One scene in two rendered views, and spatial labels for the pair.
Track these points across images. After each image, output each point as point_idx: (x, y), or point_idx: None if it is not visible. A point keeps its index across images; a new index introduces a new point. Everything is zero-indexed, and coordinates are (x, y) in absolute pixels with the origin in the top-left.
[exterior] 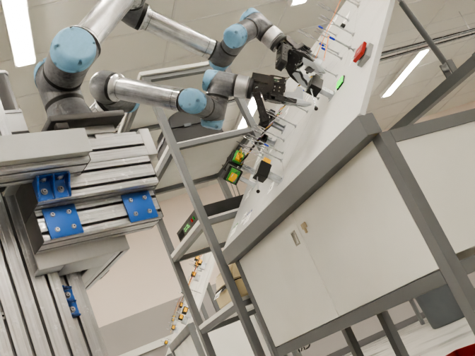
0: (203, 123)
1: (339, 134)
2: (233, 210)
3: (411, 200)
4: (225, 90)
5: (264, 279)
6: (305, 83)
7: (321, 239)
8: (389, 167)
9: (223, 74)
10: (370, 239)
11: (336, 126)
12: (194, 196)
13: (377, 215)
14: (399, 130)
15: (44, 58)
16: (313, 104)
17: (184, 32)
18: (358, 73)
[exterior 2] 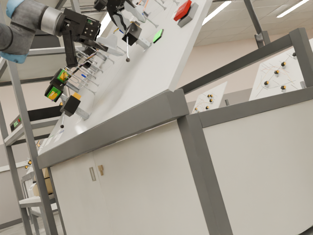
0: (2, 55)
1: (142, 103)
2: (56, 118)
3: (206, 200)
4: (30, 22)
5: (65, 192)
6: (124, 28)
7: (114, 187)
8: (189, 156)
9: (30, 3)
10: (157, 212)
11: (142, 88)
12: (20, 102)
13: (167, 194)
14: (208, 113)
15: None
16: (132, 46)
17: None
18: (177, 33)
